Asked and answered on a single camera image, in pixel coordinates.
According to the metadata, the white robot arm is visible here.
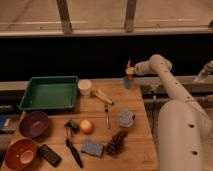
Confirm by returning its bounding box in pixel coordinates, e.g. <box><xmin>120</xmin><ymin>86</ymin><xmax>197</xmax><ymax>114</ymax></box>
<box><xmin>126</xmin><ymin>54</ymin><xmax>213</xmax><ymax>171</ymax></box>

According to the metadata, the white paper cup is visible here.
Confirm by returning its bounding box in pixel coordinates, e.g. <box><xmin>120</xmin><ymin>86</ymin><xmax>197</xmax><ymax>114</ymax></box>
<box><xmin>78</xmin><ymin>79</ymin><xmax>92</xmax><ymax>95</ymax></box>

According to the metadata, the wooden spatula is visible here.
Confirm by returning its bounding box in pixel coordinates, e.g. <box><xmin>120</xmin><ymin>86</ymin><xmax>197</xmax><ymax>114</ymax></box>
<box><xmin>92</xmin><ymin>89</ymin><xmax>114</xmax><ymax>105</ymax></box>

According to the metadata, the metal fork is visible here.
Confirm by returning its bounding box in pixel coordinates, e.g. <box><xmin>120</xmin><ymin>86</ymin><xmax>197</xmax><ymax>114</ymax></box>
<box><xmin>104</xmin><ymin>103</ymin><xmax>110</xmax><ymax>129</ymax></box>

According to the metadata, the crumpled clear plastic container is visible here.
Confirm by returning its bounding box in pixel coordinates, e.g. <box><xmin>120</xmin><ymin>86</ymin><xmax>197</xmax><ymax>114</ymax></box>
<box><xmin>117</xmin><ymin>108</ymin><xmax>135</xmax><ymax>128</ymax></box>

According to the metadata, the wooden cutting board table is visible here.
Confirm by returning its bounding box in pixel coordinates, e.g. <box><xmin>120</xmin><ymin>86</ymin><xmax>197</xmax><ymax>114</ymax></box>
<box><xmin>23</xmin><ymin>79</ymin><xmax>158</xmax><ymax>171</ymax></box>

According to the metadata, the orange apple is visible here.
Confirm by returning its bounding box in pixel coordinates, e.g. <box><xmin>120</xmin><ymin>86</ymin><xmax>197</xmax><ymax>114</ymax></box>
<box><xmin>80</xmin><ymin>120</ymin><xmax>93</xmax><ymax>134</ymax></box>

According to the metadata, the brown pine cone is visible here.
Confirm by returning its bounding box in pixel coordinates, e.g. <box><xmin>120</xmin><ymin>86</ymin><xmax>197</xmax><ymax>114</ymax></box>
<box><xmin>105</xmin><ymin>130</ymin><xmax>128</xmax><ymax>156</ymax></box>

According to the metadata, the small dark toy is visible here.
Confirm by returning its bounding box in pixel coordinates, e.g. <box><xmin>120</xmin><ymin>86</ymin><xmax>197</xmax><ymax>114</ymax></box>
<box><xmin>64</xmin><ymin>119</ymin><xmax>79</xmax><ymax>138</ymax></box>

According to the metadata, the blue sponge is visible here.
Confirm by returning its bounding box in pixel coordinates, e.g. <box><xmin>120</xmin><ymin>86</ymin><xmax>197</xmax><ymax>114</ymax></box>
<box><xmin>81</xmin><ymin>139</ymin><xmax>104</xmax><ymax>157</ymax></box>

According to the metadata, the green plastic tray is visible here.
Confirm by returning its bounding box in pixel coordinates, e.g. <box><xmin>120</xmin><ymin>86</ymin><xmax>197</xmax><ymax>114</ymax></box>
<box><xmin>19</xmin><ymin>76</ymin><xmax>78</xmax><ymax>111</ymax></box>

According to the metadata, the purple bowl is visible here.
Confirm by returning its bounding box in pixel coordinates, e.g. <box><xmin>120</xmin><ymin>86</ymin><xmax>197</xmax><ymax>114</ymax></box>
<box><xmin>19</xmin><ymin>111</ymin><xmax>49</xmax><ymax>138</ymax></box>

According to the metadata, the black remote control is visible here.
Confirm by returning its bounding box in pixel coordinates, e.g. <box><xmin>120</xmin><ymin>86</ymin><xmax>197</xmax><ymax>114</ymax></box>
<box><xmin>38</xmin><ymin>144</ymin><xmax>61</xmax><ymax>167</ymax></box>

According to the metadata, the orange bowl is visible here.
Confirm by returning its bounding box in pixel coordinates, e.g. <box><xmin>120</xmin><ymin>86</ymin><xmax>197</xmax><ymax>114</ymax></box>
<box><xmin>5</xmin><ymin>138</ymin><xmax>37</xmax><ymax>171</ymax></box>

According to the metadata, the black handled knife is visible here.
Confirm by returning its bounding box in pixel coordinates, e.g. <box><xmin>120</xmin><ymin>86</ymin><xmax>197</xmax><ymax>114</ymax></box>
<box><xmin>65</xmin><ymin>138</ymin><xmax>83</xmax><ymax>168</ymax></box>

